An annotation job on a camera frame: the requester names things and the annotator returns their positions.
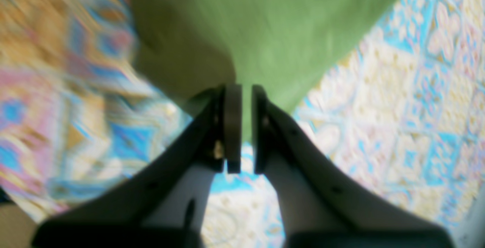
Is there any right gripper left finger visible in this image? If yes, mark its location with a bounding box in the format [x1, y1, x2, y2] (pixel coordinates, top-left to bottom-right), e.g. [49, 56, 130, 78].
[32, 84, 242, 248]

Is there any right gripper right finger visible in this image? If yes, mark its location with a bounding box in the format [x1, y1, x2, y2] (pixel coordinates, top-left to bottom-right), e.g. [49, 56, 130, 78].
[252, 85, 454, 248]

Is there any olive green t-shirt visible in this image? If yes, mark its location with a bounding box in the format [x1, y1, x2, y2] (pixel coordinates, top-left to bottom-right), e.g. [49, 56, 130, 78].
[130, 0, 397, 141]

